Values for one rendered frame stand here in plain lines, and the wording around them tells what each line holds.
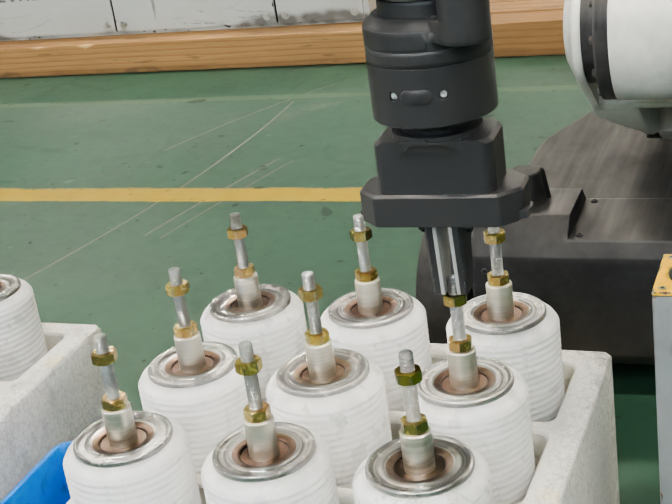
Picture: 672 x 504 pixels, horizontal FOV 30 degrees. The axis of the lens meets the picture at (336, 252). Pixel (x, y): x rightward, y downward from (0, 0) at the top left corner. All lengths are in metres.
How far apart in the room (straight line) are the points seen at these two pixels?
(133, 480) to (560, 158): 0.91
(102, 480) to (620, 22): 0.61
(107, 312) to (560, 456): 0.97
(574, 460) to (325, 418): 0.20
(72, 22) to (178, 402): 2.42
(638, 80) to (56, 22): 2.38
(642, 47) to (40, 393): 0.66
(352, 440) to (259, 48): 2.14
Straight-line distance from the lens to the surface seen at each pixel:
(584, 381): 1.11
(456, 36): 0.81
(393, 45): 0.84
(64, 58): 3.33
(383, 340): 1.07
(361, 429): 0.99
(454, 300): 0.93
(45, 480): 1.25
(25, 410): 1.25
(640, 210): 1.43
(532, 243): 1.37
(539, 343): 1.04
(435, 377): 0.98
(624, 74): 1.20
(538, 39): 2.85
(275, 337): 1.12
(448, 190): 0.88
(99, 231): 2.16
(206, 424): 1.03
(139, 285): 1.90
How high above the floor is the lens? 0.72
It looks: 22 degrees down
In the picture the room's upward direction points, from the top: 8 degrees counter-clockwise
